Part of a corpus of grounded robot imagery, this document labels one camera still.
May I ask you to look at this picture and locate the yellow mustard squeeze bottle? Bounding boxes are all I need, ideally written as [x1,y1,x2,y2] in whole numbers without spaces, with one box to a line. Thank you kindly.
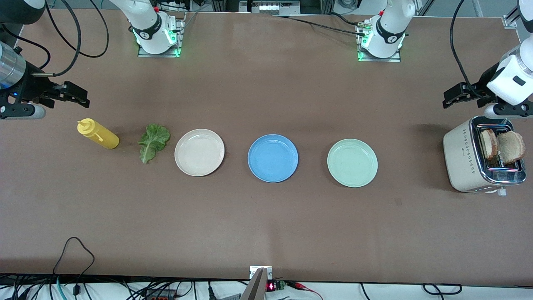
[77,118,120,150]

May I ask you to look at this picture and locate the bread slice with dark crust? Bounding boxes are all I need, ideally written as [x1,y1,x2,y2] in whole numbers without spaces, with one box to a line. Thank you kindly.
[479,129,499,160]

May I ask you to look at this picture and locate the light brown bread slice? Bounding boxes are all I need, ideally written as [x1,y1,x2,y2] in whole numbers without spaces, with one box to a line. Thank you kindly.
[496,131,526,164]

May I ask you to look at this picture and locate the green lettuce leaf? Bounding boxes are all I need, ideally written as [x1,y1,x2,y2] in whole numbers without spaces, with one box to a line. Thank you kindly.
[138,124,171,164]

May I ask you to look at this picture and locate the mint green round plate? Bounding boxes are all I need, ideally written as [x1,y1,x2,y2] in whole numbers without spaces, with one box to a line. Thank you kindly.
[327,139,379,188]

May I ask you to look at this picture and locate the beige round plate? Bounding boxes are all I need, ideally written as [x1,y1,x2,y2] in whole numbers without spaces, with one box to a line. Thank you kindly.
[174,129,225,177]

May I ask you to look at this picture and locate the blue round plate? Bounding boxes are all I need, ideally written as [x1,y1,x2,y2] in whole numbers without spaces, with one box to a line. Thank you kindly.
[248,134,299,183]

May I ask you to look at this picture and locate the cream and chrome toaster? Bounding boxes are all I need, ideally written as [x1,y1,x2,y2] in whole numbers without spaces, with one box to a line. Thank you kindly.
[443,115,527,196]

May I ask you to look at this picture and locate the grey device with sockets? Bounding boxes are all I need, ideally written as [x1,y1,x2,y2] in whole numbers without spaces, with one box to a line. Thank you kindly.
[239,0,301,15]

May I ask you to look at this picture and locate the orange power strip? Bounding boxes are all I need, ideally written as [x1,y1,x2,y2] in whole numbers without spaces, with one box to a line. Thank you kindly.
[139,291,177,300]

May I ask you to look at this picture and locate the red clip lead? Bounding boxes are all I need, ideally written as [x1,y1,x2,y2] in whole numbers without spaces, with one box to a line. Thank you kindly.
[287,281,324,300]

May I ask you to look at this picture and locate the grey aluminium bar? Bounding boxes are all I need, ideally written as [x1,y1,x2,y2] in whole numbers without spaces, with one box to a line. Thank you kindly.
[241,267,268,300]

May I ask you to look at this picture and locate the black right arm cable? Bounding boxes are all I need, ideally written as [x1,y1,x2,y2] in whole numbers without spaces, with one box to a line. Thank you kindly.
[0,0,110,78]

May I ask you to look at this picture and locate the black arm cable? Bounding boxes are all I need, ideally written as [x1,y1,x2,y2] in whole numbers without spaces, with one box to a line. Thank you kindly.
[0,0,110,78]
[450,0,496,100]

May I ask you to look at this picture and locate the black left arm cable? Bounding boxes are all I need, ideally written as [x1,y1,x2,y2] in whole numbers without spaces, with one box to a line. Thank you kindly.
[450,0,496,100]

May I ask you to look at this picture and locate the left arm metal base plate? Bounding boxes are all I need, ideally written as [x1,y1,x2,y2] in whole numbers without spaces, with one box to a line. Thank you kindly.
[357,19,401,63]

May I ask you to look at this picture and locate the aluminium corner bracket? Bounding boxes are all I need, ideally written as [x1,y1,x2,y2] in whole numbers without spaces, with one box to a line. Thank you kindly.
[502,0,526,29]

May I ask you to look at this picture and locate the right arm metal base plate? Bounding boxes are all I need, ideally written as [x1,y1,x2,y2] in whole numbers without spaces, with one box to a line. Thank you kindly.
[137,12,186,58]

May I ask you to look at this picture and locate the thin black looped cable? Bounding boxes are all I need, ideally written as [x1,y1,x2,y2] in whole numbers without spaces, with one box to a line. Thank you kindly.
[52,237,95,292]

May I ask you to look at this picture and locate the black cable on table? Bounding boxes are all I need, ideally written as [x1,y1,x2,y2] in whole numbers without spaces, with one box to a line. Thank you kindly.
[266,12,369,38]

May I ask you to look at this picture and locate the black coiled cable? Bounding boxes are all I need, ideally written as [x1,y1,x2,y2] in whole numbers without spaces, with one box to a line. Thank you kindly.
[422,283,463,295]

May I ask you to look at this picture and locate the white mounting bracket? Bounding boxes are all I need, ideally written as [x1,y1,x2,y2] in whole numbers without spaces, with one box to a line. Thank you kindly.
[249,265,273,280]

